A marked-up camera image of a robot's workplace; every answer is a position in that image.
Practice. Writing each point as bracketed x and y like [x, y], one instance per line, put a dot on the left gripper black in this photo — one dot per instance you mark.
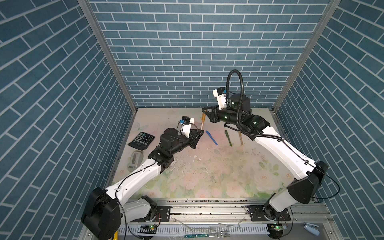
[191, 140]

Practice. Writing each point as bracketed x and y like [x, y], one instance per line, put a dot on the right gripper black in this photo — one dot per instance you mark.
[213, 116]

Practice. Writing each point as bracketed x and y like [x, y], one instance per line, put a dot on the blue pen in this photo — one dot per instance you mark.
[214, 140]

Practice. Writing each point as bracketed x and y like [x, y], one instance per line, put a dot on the green pen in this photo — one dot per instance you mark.
[228, 137]

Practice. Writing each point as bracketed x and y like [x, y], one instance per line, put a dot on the tan pen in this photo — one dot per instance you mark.
[241, 139]

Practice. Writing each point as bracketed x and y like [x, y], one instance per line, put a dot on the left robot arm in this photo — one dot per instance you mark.
[106, 209]

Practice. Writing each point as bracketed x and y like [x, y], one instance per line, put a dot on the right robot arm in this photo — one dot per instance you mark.
[308, 174]

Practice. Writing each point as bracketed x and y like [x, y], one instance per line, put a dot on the black calculator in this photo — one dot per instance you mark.
[142, 141]

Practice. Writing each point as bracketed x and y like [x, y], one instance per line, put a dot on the white blue stapler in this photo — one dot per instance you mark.
[311, 228]

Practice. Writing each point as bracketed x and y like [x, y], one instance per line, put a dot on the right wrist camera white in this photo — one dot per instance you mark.
[221, 95]

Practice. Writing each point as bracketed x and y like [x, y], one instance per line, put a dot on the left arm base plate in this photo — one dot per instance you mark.
[160, 215]

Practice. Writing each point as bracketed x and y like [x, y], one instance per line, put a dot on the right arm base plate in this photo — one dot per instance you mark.
[260, 213]

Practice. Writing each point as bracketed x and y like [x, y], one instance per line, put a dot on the green handled fork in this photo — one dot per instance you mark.
[219, 235]

